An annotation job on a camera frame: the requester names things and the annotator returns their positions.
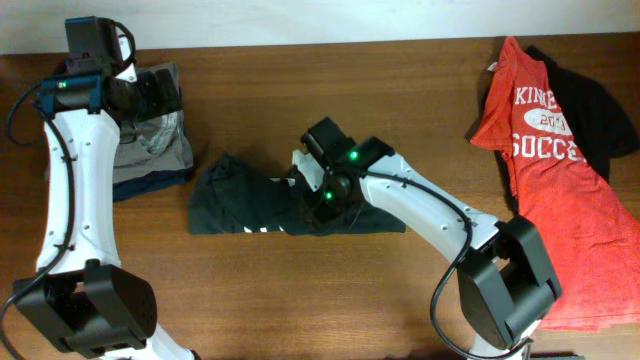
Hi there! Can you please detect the dark green t-shirt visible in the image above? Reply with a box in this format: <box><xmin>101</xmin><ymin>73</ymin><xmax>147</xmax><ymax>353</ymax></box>
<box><xmin>188</xmin><ymin>153</ymin><xmax>406</xmax><ymax>236</ymax></box>

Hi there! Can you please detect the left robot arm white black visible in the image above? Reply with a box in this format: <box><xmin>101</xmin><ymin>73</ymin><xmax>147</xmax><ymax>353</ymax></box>
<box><xmin>9</xmin><ymin>16</ymin><xmax>195</xmax><ymax>359</ymax></box>

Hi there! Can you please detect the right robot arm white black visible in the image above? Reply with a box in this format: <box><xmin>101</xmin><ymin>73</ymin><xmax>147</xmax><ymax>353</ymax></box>
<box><xmin>293</xmin><ymin>118</ymin><xmax>562</xmax><ymax>360</ymax></box>

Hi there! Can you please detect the grey folded shirt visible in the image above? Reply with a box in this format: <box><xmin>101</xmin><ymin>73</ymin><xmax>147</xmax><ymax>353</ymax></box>
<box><xmin>113</xmin><ymin>62</ymin><xmax>193</xmax><ymax>184</ymax></box>

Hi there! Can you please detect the navy folded garment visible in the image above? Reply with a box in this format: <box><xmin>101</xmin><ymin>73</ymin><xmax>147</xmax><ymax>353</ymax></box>
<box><xmin>113</xmin><ymin>167</ymin><xmax>195</xmax><ymax>203</ymax></box>

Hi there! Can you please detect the red soccer t-shirt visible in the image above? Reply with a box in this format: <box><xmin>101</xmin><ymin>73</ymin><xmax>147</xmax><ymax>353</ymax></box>
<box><xmin>471</xmin><ymin>37</ymin><xmax>639</xmax><ymax>331</ymax></box>

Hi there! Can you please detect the black garment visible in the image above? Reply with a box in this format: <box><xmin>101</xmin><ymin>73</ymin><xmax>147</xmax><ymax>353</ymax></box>
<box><xmin>525</xmin><ymin>46</ymin><xmax>639</xmax><ymax>179</ymax></box>

